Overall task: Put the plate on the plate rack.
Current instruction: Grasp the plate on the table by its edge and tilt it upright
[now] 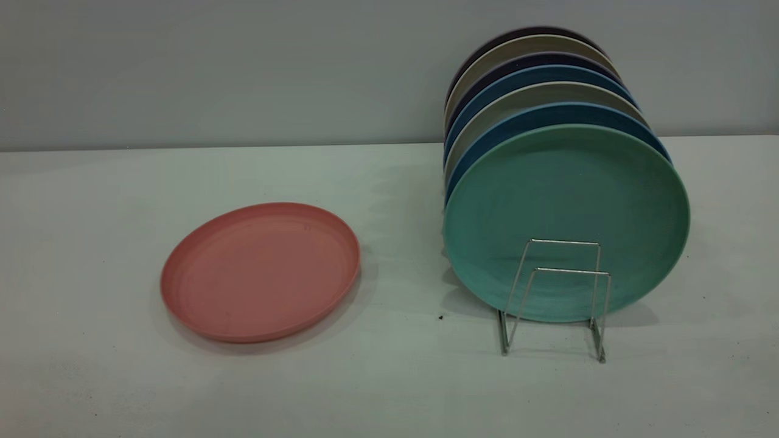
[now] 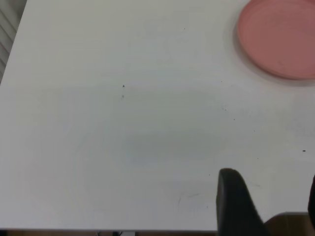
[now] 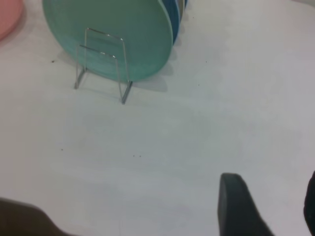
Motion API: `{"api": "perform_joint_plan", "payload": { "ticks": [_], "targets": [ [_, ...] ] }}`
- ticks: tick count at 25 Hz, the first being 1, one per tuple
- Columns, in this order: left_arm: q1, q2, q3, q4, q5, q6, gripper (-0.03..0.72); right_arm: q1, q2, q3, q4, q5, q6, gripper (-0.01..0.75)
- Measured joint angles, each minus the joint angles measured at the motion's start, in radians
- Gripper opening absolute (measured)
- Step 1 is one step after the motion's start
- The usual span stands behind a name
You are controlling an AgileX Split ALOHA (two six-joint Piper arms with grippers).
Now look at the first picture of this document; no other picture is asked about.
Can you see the green round plate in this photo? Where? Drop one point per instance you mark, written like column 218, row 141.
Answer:
column 566, row 201

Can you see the dark navy round plate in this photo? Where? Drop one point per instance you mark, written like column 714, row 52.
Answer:
column 535, row 58

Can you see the beige round plate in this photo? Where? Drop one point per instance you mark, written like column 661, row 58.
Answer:
column 548, row 91
column 535, row 43

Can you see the blue round plate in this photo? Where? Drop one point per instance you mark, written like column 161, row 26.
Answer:
column 535, row 73
column 560, row 114

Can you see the dark purple round plate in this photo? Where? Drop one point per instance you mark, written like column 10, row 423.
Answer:
column 523, row 30

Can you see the pink round plate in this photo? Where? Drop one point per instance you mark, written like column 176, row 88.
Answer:
column 261, row 274

